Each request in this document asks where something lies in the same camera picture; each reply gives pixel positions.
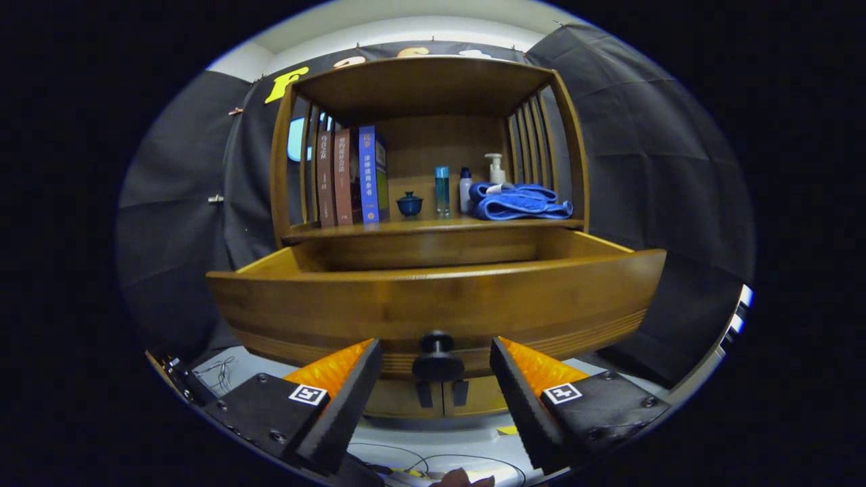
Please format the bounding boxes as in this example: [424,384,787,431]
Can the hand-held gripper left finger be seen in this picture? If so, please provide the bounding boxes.
[203,338,384,474]

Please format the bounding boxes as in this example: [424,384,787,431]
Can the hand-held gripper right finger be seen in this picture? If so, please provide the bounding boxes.
[488,336,672,476]

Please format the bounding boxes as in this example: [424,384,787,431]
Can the wooden drawer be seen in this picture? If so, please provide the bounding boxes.
[206,227,667,379]

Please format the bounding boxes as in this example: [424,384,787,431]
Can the wooden cabinet door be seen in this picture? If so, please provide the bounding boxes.
[443,375,509,417]
[364,377,445,419]

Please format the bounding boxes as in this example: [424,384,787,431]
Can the wooden countertop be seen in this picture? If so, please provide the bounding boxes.
[281,213,586,246]

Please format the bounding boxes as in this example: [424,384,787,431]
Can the wooden cabinet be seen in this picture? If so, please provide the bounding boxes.
[206,55,667,419]

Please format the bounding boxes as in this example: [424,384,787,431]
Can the blue towel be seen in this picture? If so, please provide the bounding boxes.
[469,181,574,221]

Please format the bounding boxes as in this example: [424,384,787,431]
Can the dark brown book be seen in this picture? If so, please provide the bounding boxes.
[317,130,337,228]

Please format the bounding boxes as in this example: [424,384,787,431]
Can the reddish brown book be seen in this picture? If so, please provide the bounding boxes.
[334,129,363,226]

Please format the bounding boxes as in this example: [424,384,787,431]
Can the teal glass bottle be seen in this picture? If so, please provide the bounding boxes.
[434,166,451,218]

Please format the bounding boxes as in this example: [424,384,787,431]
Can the blue book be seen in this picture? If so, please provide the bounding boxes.
[359,125,390,225]

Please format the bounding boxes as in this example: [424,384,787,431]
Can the black floor cable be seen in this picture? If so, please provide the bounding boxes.
[348,441,528,486]

